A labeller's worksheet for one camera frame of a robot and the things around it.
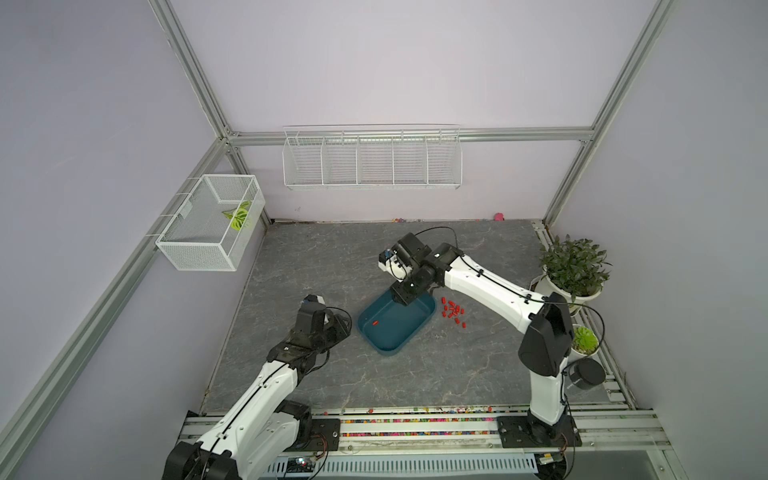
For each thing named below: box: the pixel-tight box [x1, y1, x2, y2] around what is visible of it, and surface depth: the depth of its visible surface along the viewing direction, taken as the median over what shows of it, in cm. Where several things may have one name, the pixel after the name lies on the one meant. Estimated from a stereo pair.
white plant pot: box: [542, 264, 604, 315], surface depth 86 cm
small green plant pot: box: [568, 323, 599, 364], surface depth 80 cm
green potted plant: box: [540, 234, 613, 302], surface depth 86 cm
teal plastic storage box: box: [358, 288, 437, 356], surface depth 94 cm
